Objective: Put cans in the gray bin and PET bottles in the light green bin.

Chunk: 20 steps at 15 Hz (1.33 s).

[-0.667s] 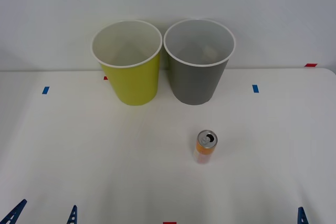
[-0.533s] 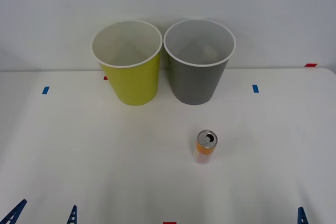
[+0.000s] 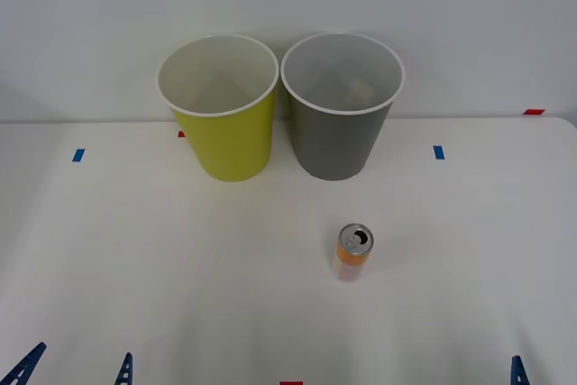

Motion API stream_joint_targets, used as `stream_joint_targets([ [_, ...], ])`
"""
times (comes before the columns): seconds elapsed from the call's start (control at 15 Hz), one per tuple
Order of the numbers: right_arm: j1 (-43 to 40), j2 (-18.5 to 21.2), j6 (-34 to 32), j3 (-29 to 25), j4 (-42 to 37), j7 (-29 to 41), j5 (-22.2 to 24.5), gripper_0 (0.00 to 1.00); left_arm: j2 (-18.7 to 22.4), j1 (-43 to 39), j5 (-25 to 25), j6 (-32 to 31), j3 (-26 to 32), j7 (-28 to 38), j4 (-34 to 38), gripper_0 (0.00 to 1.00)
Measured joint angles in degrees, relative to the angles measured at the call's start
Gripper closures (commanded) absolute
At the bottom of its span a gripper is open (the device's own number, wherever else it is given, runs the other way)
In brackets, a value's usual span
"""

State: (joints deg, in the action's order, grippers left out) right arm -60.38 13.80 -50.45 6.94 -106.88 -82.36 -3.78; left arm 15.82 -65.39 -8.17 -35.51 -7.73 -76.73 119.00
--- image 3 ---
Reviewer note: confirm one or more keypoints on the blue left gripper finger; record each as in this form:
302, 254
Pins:
22, 367
124, 373

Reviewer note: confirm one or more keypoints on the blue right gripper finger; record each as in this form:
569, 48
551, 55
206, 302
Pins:
519, 373

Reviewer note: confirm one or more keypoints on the orange and white drink can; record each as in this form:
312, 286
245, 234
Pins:
352, 259

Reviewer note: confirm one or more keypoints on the yellow-green plastic waste bin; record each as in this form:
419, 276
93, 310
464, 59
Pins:
234, 146

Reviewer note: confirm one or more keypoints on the grey plastic waste bin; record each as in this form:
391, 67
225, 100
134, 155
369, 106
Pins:
336, 143

